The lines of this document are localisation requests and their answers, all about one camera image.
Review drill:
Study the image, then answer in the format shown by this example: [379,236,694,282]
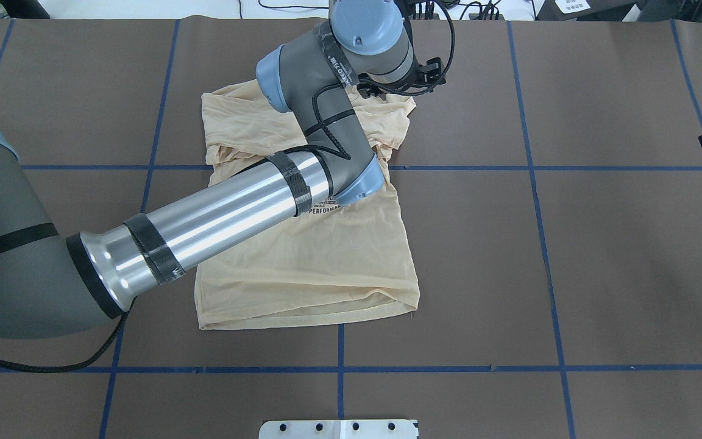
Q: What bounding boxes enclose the cream long-sleeve printed shirt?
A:
[194,80,420,330]

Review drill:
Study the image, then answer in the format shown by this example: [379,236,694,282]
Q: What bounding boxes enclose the blue tape grid lines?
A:
[0,16,702,438]

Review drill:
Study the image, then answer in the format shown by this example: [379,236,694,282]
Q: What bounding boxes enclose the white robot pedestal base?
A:
[258,419,420,438]

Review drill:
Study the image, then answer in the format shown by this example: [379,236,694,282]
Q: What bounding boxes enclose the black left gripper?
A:
[357,55,447,99]

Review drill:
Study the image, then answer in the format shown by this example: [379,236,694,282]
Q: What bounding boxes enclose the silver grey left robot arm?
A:
[0,1,445,339]

